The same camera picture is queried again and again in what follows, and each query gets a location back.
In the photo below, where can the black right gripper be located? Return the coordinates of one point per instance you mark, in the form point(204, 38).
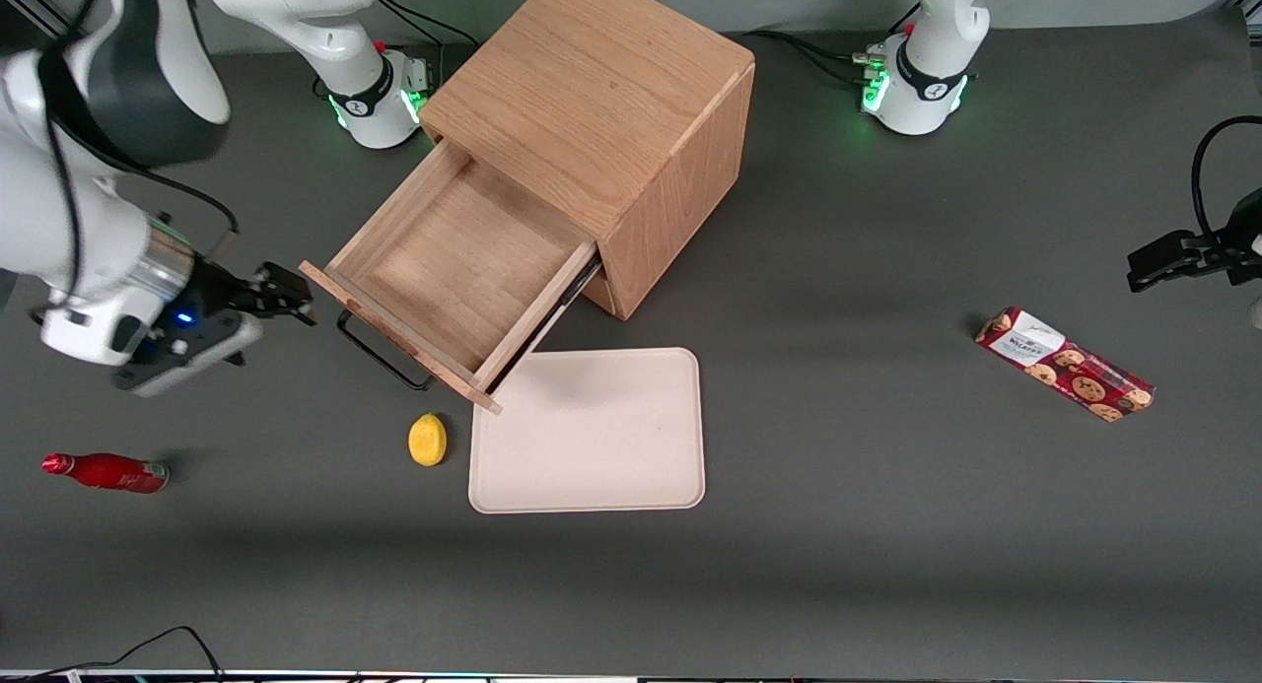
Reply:
point(215, 291)

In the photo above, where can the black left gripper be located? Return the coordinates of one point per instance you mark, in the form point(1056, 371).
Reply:
point(1244, 217)

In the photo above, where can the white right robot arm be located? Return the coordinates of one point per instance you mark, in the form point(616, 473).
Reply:
point(128, 72)

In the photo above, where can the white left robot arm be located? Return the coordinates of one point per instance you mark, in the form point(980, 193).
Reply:
point(937, 72)

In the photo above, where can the wooden drawer cabinet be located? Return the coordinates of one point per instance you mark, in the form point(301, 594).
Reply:
point(611, 72)

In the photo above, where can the red cookie box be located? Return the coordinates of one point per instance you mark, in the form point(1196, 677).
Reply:
point(1065, 365)

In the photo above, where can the yellow lemon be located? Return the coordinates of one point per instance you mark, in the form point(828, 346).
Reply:
point(427, 441)

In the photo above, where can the red bottle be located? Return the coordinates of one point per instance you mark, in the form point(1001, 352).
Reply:
point(108, 472)

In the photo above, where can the beige rectangular tray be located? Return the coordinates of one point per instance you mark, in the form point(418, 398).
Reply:
point(592, 437)

